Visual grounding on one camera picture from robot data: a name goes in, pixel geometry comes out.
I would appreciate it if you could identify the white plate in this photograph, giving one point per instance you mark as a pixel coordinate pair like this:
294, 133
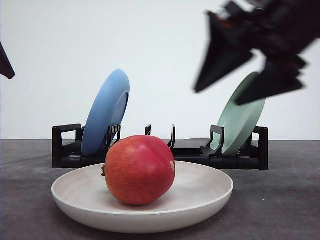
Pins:
196, 191

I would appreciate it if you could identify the green plate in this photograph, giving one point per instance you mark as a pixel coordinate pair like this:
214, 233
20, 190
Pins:
239, 121

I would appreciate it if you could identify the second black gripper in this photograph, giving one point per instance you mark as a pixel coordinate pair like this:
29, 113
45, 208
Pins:
280, 29

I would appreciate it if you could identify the blue plate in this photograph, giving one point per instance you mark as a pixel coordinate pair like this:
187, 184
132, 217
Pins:
108, 109

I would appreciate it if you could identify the red pomegranate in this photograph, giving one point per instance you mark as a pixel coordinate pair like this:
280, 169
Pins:
139, 169

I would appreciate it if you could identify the black plate rack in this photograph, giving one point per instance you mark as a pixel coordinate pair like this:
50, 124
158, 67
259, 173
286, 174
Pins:
67, 147

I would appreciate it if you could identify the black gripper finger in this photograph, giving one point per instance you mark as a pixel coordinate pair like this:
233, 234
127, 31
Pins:
6, 67

